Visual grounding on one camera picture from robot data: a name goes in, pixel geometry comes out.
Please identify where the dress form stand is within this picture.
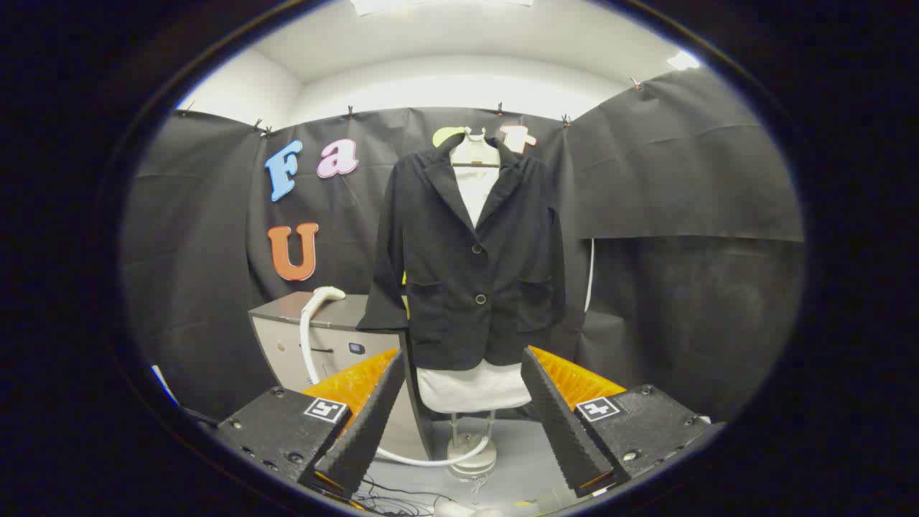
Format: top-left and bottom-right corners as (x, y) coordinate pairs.
(447, 409), (498, 478)

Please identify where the black backdrop cloth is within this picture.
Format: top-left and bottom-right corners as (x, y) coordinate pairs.
(122, 66), (805, 424)

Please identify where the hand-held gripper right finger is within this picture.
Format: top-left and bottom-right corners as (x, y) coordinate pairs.
(521, 345), (726, 498)

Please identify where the grey cabinet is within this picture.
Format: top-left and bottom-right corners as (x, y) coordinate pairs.
(248, 291), (431, 460)

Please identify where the white dress form torso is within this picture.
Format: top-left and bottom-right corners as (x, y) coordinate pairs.
(416, 128), (532, 414)

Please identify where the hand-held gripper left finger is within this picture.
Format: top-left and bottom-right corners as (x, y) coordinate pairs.
(215, 348), (406, 500)

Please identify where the black jacket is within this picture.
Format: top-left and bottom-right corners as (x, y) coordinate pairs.
(357, 133), (566, 371)

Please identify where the long ceiling light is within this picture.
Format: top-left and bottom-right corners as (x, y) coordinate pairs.
(350, 0), (536, 17)

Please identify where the row of backdrop clips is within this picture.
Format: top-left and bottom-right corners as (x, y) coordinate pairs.
(183, 75), (643, 137)

